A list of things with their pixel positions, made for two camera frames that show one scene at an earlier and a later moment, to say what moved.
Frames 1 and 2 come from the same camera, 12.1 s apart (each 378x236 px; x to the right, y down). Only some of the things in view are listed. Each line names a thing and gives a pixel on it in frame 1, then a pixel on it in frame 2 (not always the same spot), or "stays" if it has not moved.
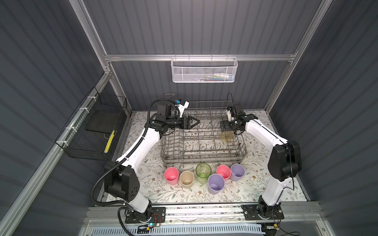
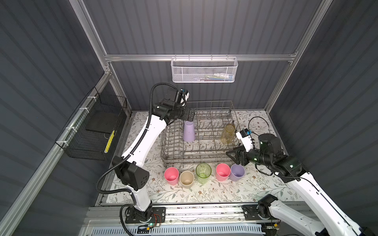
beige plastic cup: x=187 y=178 stays
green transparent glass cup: x=203 y=171 stays
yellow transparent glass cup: x=227 y=136 stays
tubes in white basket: x=217 y=77 stays
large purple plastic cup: x=216 y=184 -> x=189 y=132
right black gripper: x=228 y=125 -> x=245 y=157
